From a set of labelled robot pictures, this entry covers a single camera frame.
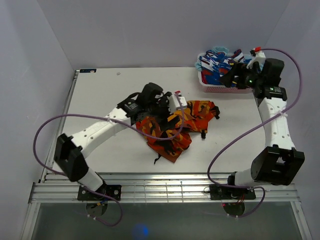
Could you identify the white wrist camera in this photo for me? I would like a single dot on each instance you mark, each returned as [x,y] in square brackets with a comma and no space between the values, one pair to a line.
[177,102]
[258,57]

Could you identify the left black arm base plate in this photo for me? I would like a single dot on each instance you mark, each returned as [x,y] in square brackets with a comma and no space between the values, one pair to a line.
[113,191]

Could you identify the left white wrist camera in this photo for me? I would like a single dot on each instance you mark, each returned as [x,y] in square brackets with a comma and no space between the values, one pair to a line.
[177,102]

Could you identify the light blue garment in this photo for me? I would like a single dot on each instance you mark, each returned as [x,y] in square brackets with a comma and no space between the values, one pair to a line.
[219,60]

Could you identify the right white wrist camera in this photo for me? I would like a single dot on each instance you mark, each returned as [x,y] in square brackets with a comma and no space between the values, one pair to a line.
[258,57]

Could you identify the orange camouflage trousers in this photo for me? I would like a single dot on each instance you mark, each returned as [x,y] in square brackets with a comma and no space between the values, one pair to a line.
[194,118]

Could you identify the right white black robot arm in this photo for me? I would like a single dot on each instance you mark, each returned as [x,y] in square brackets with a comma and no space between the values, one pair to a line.
[279,161]

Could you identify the aluminium frame rail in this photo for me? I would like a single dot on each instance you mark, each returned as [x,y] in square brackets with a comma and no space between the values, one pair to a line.
[136,188]

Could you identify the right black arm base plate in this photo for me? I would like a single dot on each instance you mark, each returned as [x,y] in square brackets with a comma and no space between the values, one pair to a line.
[228,193]

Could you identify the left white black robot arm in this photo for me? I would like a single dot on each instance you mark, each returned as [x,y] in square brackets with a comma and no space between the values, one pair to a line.
[71,151]

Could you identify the pink plastic laundry basket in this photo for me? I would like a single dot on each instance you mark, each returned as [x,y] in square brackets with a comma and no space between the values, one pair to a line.
[209,88]

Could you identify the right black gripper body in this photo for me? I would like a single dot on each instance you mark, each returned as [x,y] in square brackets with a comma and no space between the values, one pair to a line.
[247,77]

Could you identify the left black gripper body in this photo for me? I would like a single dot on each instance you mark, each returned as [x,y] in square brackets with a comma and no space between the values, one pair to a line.
[162,104]

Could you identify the blue white red patterned garment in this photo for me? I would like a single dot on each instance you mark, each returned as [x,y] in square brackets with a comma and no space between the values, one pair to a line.
[210,78]

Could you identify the blue label sticker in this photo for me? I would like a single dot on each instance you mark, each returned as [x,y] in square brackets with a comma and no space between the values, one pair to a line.
[88,70]

